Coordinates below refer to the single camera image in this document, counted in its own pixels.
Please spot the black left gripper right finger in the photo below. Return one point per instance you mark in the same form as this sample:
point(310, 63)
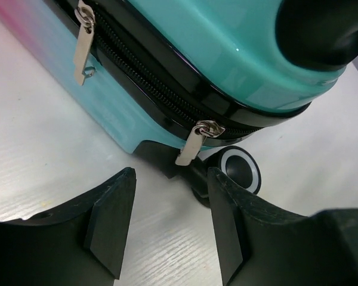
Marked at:
point(259, 243)

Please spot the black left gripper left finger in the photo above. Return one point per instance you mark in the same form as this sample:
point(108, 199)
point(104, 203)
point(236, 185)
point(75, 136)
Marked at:
point(80, 242)

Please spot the pink and teal suitcase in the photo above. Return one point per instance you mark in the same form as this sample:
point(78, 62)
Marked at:
point(180, 83)

